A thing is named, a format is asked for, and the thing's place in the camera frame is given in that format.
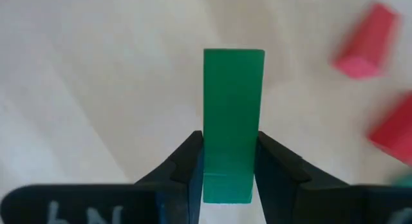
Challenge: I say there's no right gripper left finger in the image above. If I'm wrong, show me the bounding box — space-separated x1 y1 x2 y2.
0 130 204 224

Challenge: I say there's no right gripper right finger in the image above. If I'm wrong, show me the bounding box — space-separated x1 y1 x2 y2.
254 130 412 224

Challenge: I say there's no green cube block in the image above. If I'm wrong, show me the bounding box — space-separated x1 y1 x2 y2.
389 171 412 188

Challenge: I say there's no red rectangular block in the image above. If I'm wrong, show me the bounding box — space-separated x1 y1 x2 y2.
368 91 412 167

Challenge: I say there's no long green rectangular block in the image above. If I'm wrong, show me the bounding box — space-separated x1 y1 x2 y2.
202 48 266 205

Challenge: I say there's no red wedge block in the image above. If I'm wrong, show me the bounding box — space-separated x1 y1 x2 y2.
331 2 400 80

